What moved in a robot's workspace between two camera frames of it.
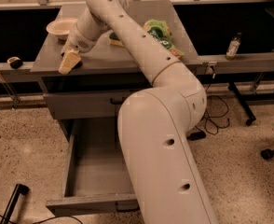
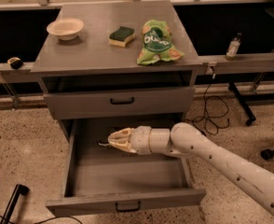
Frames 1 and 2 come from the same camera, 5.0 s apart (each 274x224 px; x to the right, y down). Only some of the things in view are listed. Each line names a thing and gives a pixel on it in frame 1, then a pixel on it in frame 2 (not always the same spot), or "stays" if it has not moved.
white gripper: (78, 42) to (141, 140)
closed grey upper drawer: (87, 105) stays
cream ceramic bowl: (61, 27) stays
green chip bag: (162, 32) stays
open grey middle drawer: (96, 177) stays
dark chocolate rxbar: (70, 61) to (103, 143)
